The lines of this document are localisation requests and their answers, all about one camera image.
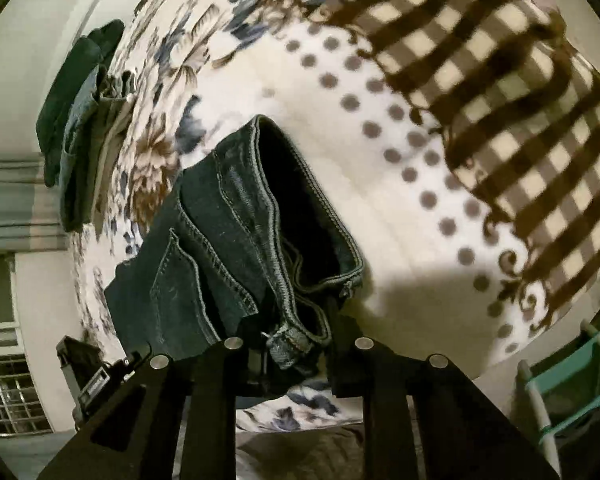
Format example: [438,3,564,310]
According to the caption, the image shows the dark blue denim jeans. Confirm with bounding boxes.
[105,115,364,398]

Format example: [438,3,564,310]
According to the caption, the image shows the teal storage rack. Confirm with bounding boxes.
[517,320,600,479]

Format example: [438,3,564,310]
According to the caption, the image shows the grey striped curtain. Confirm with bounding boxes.
[0,154,68,254]

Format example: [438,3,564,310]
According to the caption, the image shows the folded light blue jeans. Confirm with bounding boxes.
[58,65,135,232]

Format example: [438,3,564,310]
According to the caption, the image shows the dark green folded blanket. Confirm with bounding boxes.
[35,20,124,188]

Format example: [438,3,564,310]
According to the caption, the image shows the checkered brown bed sheet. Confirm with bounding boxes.
[270,0,600,332]

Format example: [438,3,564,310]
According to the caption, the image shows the floral bed cover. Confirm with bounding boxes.
[66,0,581,434]

